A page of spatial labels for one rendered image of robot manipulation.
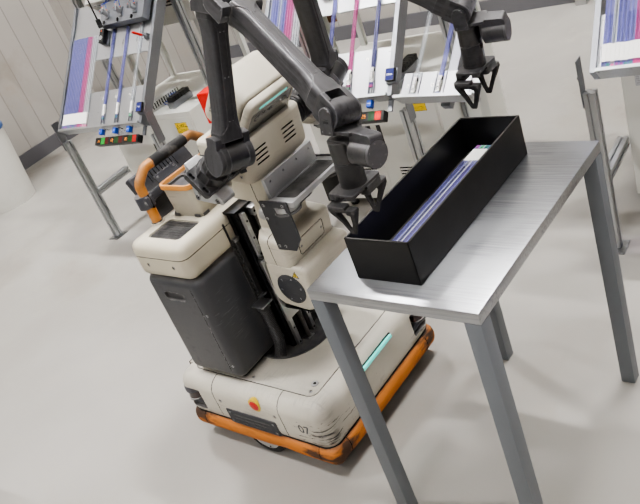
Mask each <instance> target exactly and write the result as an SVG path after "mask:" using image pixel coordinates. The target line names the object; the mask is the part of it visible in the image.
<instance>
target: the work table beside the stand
mask: <svg viewBox="0 0 640 504"><path fill-rule="evenodd" d="M525 144H526V149H527V155H526V156H525V157H524V159H523V160H522V161H521V162H520V164H519V165H518V166H517V167H516V169H515V170H514V171H513V172H512V173H511V175H510V176H509V177H508V178H507V180H506V181H505V182H504V183H503V185H502V186H501V187H500V188H499V190H498V191H497V192H496V193H495V195H494V196H493V197H492V198H491V200H490V201H489V202H488V203H487V205H486V206H485V207H484V208H483V210H482V211H481V212H480V213H479V215H478V216H477V217H476V218H475V220H474V221H473V222H472V223H471V225H470V226H469V227H468V228H467V230H466V231H465V232H464V233H463V235H462V236H461V237H460V238H459V240H458V241H457V242H456V243H455V245H454V246H453V247H452V248H451V250H450V251H449V252H448V253H447V255H446V256H445V257H444V258H443V260H442V261H441V262H440V263H439V265H438V266H437V267H436V268H435V270H434V271H433V272H432V273H431V275H430V276H429V277H428V278H427V280H426V281H425V282H424V283H423V285H413V284H405V283H396V282H388V281H380V280H372V279H364V278H359V277H358V275H357V272H356V269H355V267H354V264H353V262H352V259H351V256H350V254H349V251H348V248H346V249H345V250H344V251H343V252H342V253H341V254H340V255H339V256H338V257H337V258H336V259H335V260H334V261H333V262H332V263H331V265H330V266H329V267H328V268H327V269H326V270H325V271H324V272H323V273H322V274H321V275H320V276H319V277H318V278H317V279H316V280H315V281H314V283H313V284H312V285H311V286H310V287H309V288H308V289H307V292H308V295H309V297H310V299H311V302H312V304H313V306H314V309H315V311H316V314H317V316H318V318H319V321H320V323H321V325H322V328H323V330H324V332H325V335H326V337H327V339H328V342H329V344H330V346H331V349H332V351H333V354H334V356H335V358H336V361H337V363H338V365H339V368H340V370H341V372H342V375H343V377H344V379H345V382H346V384H347V386H348V389H349V391H350V394H351V396H352V398H353V401H354V403H355V405H356V408H357V410H358V412H359V415H360V417H361V419H362V422H363V424H364V426H365V429H366V431H367V434H368V436H369V438H370V441H371V443H372V445H373V448H374V450H375V452H376V455H377V457H378V459H379V462H380V464H381V466H382V469H383V471H384V474H385V476H386V478H387V481H388V483H389V485H390V488H391V490H392V492H393V495H394V497H395V499H396V502H397V504H418V502H417V499H416V497H415V494H414V492H413V490H412V487H411V485H410V482H409V480H408V477H407V475H406V472H405V470H404V467H403V465H402V462H401V460H400V457H399V455H398V452H397V450H396V448H395V445H394V443H393V440H392V438H391V435H390V433H389V430H388V428H387V425H386V423H385V420H384V418H383V415H382V413H381V410H380V408H379V406H378V403H377V401H376V398H375V396H374V393H373V391H372V388H371V386H370V383H369V381H368V378H367V376H366V373H365V371H364V368H363V366H362V364H361V361H360V359H359V356H358V354H357V351H356V349H355V346H354V344H353V341H352V339H351V336H350V334H349V331H348V329H347V326H346V324H345V322H344V319H343V317H342V314H341V312H340V309H339V307H338V304H343V305H349V306H356V307H363V308H369V309H376V310H382V311H389V312H396V313H402V314H409V315H415V316H422V317H429V318H435V319H442V320H448V321H455V322H462V323H464V325H465V328H466V332H467V335H468V338H469V341H470V345H471V348H472V351H473V354H474V358H475V361H476V364H477V367H478V371H479V374H480V377H481V380H482V384H483V387H484V390H485V393H486V397H487V400H488V403H489V406H490V410H491V413H492V416H493V419H494V423H495V426H496V429H497V433H498V436H499V439H500V442H501V446H502V449H503V452H504V455H505V459H506V462H507V465H508V468H509V472H510V475H511V478H512V481H513V485H514V488H515V491H516V494H517V498H518V501H519V504H543V500H542V497H541V493H540V489H539V486H538V482H537V479H536V475H535V472H534V468H533V465H532V461H531V458H530V454H529V451H528V447H527V444H526V440H525V437H524V433H523V430H522V426H521V423H520V419H519V415H518V412H517V408H516V405H515V401H514V398H513V394H512V391H511V387H510V384H509V380H508V377H507V373H506V370H505V366H504V363H503V360H508V361H509V359H510V358H511V356H512V354H513V350H512V346H511V343H510V339H509V335H508V332H507V328H506V324H505V321H504V317H503V313H502V310H501V306H500V302H499V299H500V297H501V296H502V294H503V293H504V291H505V290H506V288H507V287H508V285H509V284H510V283H511V281H512V280H513V278H514V277H515V275H516V274H517V272H518V271H519V269H520V268H521V266H522V265H523V264H524V262H525V261H526V259H527V258H528V256H529V255H530V253H531V252H532V250H533V249H534V247H535V246H536V245H537V243H538V242H539V240H540V239H541V237H542V236H543V234H544V233H545V231H546V230H547V229H548V227H549V226H550V224H551V223H552V221H553V220H554V218H555V217H556V215H557V214H558V212H559V211H560V210H561V208H562V207H563V205H564V204H565V202H566V201H567V199H568V198H569V196H570V195H571V193H572V192H573V191H574V189H575V188H576V186H577V185H578V183H579V182H580V180H581V179H582V177H583V176H584V181H585V186H586V191H587V197H588V202H589V208H590V213H591V218H592V224H593V229H594V234H595V240H596V245H597V250H598V256H599V261H600V267H601V272H602V277H603V283H604V288H605V293H606V299H607V304H608V310H609V315H610V320H611V326H612V331H613V336H614V342H615V347H616V353H617V358H618V363H619V369H620V374H621V379H622V381H624V382H630V383H635V382H636V380H637V378H638V376H639V371H638V365H637V360H636V354H635V348H634V342H633V336H632V330H631V324H630V319H629V313H628V307H627V301H626V295H625V289H624V283H623V277H622V272H621V266H620V260H619V254H618V248H617V242H616V236H615V231H614V225H613V219H612V213H611V207H610V201H609V195H608V189H607V184H606V178H605V172H604V166H603V160H602V154H601V148H600V142H599V140H598V141H550V142H525Z"/></svg>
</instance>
